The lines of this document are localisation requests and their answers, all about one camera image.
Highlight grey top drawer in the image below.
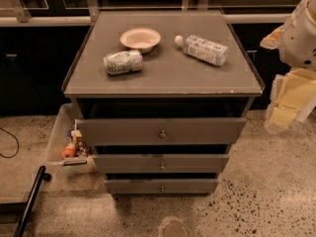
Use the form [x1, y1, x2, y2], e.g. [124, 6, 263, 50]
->
[77, 118, 246, 146]

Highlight orange toy in bin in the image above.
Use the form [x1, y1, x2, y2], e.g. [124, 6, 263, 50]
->
[61, 145, 75, 159]

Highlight white plastic bottle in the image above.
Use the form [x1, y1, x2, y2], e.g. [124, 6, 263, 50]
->
[175, 35, 229, 66]

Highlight grey drawer cabinet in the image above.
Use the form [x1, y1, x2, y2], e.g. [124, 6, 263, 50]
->
[61, 10, 266, 198]

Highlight clear plastic storage bin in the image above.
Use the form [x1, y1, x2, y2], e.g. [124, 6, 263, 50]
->
[45, 104, 96, 176]

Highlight crushed green white can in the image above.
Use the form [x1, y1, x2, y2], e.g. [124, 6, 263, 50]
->
[104, 49, 143, 75]

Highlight grey middle drawer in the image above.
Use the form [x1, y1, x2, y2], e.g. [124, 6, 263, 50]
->
[94, 154, 229, 174]

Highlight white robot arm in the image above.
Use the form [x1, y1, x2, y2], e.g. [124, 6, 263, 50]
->
[260, 0, 316, 134]

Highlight grey bottom drawer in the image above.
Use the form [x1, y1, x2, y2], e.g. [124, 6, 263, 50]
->
[106, 179, 218, 195]

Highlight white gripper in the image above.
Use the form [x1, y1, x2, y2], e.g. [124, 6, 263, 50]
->
[260, 26, 316, 134]

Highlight white paper bowl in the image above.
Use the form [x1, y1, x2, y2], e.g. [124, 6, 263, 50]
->
[119, 29, 161, 53]

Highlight black cable on floor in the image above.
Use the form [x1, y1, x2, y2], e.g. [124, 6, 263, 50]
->
[0, 127, 20, 159]

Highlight metal railing frame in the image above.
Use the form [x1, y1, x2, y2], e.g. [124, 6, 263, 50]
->
[0, 0, 301, 27]

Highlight small toy items in bin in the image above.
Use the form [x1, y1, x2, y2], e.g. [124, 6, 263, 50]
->
[67, 122, 90, 157]

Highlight black metal bar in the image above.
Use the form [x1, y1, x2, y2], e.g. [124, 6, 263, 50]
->
[14, 166, 51, 237]

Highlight grey drawer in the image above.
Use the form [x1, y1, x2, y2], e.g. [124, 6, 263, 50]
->
[94, 154, 229, 174]
[77, 118, 246, 146]
[106, 179, 218, 195]

